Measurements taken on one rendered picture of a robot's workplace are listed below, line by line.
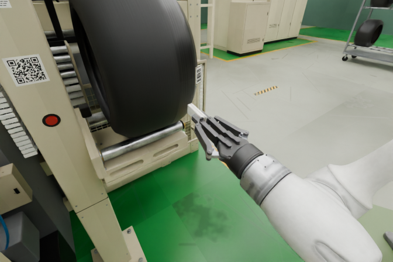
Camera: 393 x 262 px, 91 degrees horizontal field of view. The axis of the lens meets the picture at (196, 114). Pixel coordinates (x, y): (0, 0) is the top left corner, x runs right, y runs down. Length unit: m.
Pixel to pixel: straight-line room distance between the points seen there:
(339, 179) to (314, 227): 0.16
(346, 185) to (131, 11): 0.61
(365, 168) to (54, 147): 0.84
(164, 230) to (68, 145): 0.99
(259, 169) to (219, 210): 1.28
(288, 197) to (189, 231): 1.24
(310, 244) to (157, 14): 0.58
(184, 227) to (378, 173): 1.28
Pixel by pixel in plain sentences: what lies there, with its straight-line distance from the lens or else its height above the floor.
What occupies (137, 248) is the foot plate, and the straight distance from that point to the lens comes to 1.55.
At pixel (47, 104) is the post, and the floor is 1.11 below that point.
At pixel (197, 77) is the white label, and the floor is 1.16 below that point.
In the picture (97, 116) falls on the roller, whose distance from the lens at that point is 0.99.
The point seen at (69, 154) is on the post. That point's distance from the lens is 0.82.
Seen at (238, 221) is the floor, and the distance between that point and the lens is 1.62.
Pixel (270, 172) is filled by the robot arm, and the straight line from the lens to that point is 0.38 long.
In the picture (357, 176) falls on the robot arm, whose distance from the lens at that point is 0.50.
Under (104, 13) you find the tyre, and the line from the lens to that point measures 0.56.
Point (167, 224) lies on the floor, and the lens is 1.59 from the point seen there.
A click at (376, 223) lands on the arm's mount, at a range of 0.94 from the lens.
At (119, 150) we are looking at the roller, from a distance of 0.76.
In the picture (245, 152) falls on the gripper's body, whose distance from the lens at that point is 0.40.
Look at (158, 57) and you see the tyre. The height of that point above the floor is 1.25.
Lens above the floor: 1.39
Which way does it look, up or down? 32 degrees down
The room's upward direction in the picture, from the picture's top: straight up
